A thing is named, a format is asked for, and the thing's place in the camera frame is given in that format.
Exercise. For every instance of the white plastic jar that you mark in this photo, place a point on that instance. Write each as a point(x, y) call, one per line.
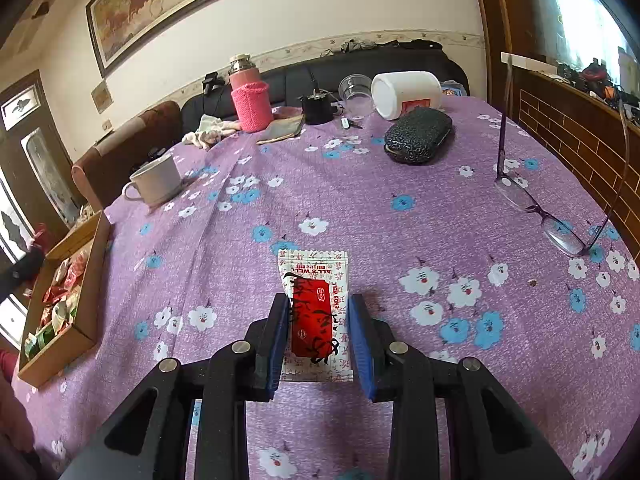
point(405, 92)

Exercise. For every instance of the cardboard box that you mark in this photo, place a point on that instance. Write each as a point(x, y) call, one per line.
point(85, 310)

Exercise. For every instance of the purple floral tablecloth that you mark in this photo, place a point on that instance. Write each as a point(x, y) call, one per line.
point(400, 220)

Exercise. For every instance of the clear plastic cup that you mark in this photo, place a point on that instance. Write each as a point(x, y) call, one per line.
point(356, 92)

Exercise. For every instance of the black speckled glasses case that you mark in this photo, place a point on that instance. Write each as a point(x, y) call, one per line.
point(417, 135)

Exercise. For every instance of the black sofa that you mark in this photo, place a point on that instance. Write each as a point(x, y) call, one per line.
point(295, 80)

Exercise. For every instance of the pile of snack packets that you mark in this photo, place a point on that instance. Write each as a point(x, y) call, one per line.
point(55, 300)

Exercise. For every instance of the wooden door with glass panes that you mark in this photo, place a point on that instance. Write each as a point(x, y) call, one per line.
point(30, 160)

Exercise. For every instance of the white crumpled cloth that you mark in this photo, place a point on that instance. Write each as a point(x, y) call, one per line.
point(207, 132)

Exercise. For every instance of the brown armchair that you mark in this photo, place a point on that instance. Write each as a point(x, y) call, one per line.
point(115, 155)

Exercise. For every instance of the small black container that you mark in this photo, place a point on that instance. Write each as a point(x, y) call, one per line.
point(316, 110)

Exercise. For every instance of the white and red snack packet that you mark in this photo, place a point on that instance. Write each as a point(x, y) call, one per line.
point(315, 310)

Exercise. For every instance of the small black device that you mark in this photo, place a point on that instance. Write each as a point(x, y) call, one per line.
point(212, 83)

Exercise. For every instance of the wall switch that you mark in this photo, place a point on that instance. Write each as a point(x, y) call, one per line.
point(107, 124)

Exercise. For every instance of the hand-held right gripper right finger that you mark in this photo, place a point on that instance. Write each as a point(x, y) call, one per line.
point(361, 350)

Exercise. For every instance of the wooden brick-pattern cabinet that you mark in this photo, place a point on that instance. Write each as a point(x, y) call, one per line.
point(560, 110)

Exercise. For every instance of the framed horse painting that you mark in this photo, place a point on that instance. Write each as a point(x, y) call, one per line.
point(165, 5)

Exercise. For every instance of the pink sleeved thermos bottle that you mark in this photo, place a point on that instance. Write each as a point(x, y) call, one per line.
point(251, 105)

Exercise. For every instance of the small key fob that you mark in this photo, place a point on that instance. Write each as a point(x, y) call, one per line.
point(350, 123)

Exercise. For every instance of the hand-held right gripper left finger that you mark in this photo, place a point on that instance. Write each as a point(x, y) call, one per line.
point(279, 345)

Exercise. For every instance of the purple frame eyeglasses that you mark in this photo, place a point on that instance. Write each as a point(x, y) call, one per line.
point(520, 195)

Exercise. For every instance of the small wall picture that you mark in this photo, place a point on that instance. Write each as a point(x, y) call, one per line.
point(102, 96)

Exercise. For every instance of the white mug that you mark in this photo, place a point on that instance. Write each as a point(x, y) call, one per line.
point(155, 180)

